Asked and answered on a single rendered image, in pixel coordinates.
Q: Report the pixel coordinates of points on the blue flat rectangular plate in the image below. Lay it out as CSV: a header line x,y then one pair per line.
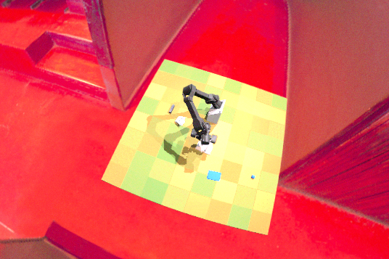
x,y
214,175

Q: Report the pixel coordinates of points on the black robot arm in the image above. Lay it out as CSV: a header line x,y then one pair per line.
x,y
198,123

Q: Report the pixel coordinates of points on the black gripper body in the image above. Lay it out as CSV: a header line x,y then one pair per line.
x,y
213,138

